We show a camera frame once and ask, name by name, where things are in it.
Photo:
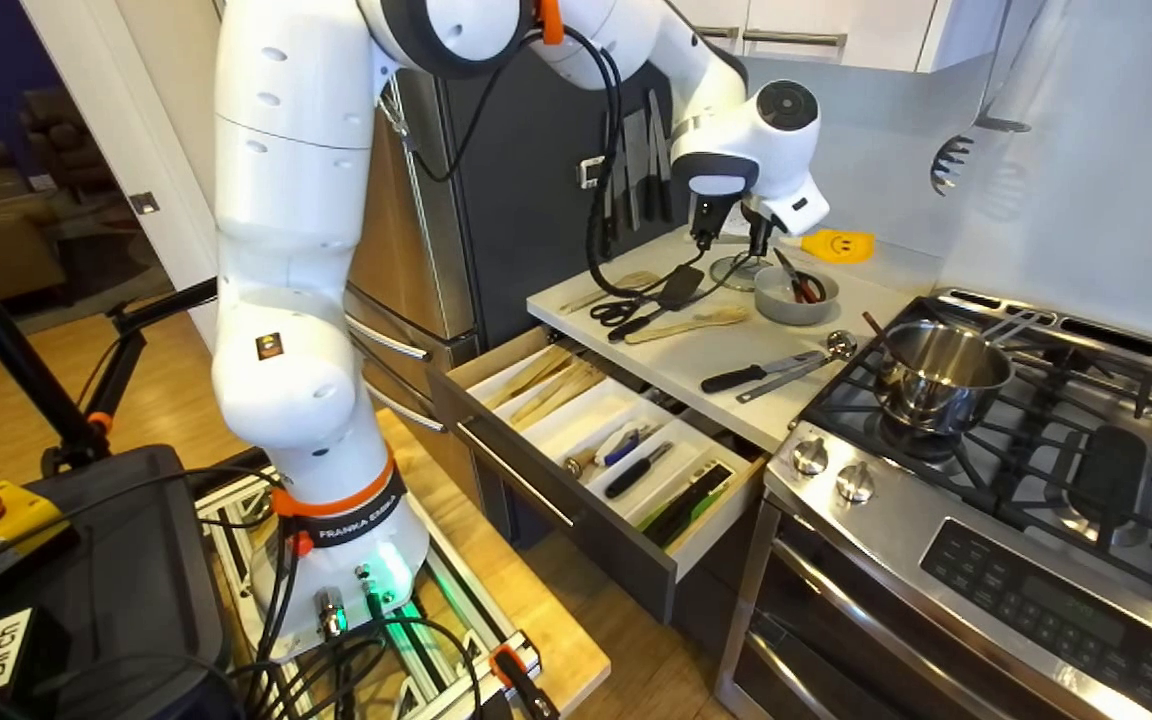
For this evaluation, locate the wooden kitchen drawer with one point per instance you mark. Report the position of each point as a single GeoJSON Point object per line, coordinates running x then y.
{"type": "Point", "coordinates": [560, 524]}

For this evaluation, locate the narrow wooden spatula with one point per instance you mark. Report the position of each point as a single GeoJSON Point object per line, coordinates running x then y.
{"type": "Point", "coordinates": [560, 392]}

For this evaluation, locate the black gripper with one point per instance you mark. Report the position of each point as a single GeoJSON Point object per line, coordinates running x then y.
{"type": "Point", "coordinates": [718, 183]}

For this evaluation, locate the stainless steel gas stove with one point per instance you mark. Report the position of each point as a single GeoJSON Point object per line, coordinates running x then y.
{"type": "Point", "coordinates": [1028, 586]}

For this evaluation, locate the black flat spatula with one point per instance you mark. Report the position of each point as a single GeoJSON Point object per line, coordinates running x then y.
{"type": "Point", "coordinates": [676, 286]}

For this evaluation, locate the wide wooden spatula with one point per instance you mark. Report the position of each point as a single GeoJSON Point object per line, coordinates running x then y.
{"type": "Point", "coordinates": [539, 378]}

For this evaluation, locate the white slotted wall utensil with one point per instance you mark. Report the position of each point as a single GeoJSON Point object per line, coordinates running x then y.
{"type": "Point", "coordinates": [959, 162]}

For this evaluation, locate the white upper cabinet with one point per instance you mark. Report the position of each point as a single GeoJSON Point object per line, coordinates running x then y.
{"type": "Point", "coordinates": [858, 31]}

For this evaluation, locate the silver metal kitchen tool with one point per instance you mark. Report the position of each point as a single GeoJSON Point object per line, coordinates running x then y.
{"type": "Point", "coordinates": [803, 366]}

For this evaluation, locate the yellow and white spatula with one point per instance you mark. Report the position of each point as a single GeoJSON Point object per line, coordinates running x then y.
{"type": "Point", "coordinates": [682, 326]}

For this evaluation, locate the silver pot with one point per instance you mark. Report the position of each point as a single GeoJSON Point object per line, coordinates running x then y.
{"type": "Point", "coordinates": [939, 380]}

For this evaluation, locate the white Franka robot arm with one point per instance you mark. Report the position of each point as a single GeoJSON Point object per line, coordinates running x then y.
{"type": "Point", "coordinates": [299, 201]}

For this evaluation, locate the black tripod stand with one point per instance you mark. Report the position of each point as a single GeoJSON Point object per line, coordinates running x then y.
{"type": "Point", "coordinates": [18, 353]}

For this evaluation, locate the white cutlery organizer tray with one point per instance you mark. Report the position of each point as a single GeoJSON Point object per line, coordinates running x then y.
{"type": "Point", "coordinates": [590, 407]}

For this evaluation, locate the silver stove knob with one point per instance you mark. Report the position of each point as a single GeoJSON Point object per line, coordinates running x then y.
{"type": "Point", "coordinates": [810, 454]}
{"type": "Point", "coordinates": [855, 484]}

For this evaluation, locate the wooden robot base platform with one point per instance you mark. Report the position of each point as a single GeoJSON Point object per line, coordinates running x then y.
{"type": "Point", "coordinates": [539, 613]}

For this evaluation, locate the green plastic utensil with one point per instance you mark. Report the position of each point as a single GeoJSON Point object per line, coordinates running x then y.
{"type": "Point", "coordinates": [700, 482]}

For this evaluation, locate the black equipment case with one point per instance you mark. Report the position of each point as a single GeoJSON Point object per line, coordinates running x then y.
{"type": "Point", "coordinates": [121, 586]}

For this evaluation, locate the stainless steel refrigerator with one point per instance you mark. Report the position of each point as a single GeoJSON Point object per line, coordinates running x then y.
{"type": "Point", "coordinates": [418, 240]}

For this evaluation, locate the gray bowl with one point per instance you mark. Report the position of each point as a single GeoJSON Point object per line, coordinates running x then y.
{"type": "Point", "coordinates": [788, 304]}

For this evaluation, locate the black cast iron stove grate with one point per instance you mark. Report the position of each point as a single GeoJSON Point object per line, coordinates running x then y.
{"type": "Point", "coordinates": [1040, 441]}

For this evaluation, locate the yellow smiley disc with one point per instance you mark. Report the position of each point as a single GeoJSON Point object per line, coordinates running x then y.
{"type": "Point", "coordinates": [837, 246]}

